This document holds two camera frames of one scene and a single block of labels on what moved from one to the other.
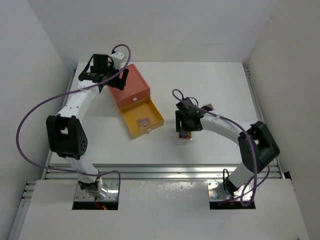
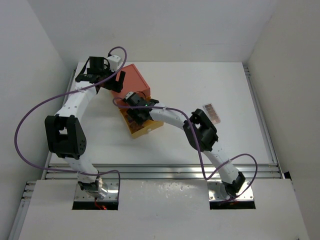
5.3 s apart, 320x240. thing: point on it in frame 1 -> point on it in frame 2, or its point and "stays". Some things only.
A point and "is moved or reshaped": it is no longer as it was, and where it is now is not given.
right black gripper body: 182,124 -> 134,113
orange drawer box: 135,89 stays
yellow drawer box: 142,117 stays
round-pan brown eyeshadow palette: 143,122 is moved or reshaped
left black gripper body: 117,81 stays
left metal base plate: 111,186 stays
